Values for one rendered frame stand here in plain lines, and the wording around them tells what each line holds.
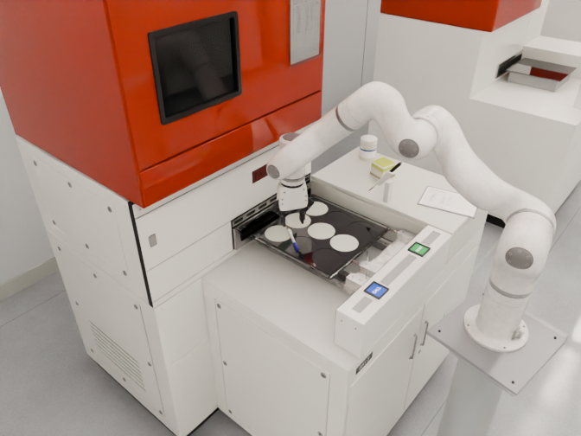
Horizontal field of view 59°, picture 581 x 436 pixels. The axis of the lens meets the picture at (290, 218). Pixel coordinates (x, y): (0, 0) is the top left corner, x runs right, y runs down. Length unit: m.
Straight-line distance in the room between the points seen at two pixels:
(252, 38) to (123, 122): 0.47
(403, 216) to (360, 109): 0.61
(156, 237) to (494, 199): 0.97
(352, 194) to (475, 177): 0.71
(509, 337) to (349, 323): 0.49
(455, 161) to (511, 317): 0.49
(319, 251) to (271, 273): 0.19
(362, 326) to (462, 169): 0.50
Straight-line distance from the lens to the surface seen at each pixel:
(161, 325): 1.82
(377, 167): 2.07
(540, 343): 1.75
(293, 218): 1.95
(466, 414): 1.93
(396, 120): 1.37
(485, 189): 1.42
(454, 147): 1.44
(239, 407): 2.20
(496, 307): 1.60
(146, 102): 1.37
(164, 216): 1.60
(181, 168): 1.50
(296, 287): 1.77
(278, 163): 1.56
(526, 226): 1.43
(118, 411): 2.56
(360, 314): 1.49
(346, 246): 1.82
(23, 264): 3.28
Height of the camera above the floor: 2.01
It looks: 34 degrees down
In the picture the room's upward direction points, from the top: straight up
